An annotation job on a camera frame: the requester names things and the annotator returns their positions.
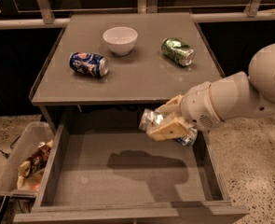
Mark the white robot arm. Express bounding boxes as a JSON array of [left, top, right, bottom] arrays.
[[146, 43, 275, 141]]

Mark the grey cabinet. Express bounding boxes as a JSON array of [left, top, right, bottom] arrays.
[[30, 13, 225, 129]]

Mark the white ceramic bowl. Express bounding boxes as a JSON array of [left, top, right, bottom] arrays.
[[103, 26, 138, 56]]

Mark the metal railing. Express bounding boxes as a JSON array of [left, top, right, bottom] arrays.
[[0, 0, 275, 31]]

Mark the black cable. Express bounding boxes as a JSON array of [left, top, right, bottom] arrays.
[[0, 134, 21, 160]]

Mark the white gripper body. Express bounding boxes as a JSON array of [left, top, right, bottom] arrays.
[[180, 82, 221, 132]]

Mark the brown snack bag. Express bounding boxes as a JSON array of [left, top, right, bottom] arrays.
[[17, 140, 53, 189]]

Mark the blue pepsi can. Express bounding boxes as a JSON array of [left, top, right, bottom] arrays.
[[69, 52, 108, 78]]

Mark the silver blue redbull can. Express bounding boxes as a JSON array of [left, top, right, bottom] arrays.
[[139, 109, 198, 147]]

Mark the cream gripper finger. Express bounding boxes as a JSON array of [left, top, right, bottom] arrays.
[[156, 95, 183, 115], [146, 118, 190, 141]]

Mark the clear plastic bin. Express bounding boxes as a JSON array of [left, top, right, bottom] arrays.
[[0, 121, 54, 198]]

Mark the green soda can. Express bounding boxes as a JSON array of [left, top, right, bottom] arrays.
[[161, 37, 195, 67]]

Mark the open grey top drawer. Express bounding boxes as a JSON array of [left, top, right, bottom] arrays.
[[14, 122, 247, 224]]

